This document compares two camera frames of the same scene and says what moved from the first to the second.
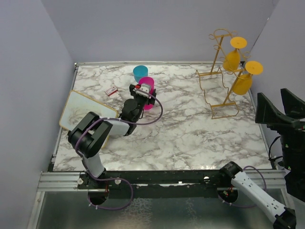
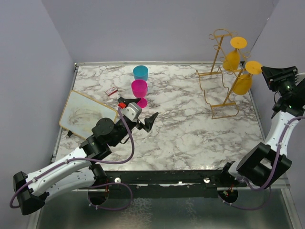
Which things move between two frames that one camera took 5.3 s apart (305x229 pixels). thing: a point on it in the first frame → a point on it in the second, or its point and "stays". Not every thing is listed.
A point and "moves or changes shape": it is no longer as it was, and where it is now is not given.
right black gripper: [266, 111] → [276, 76]
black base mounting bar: [157, 184] stays
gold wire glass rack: [226, 70] stays
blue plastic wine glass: [140, 71] stays
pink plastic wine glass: [150, 80] moves or changes shape
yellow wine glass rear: [231, 61] stays
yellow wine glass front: [243, 83] stays
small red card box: [111, 90] stays
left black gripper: [132, 92] → [148, 122]
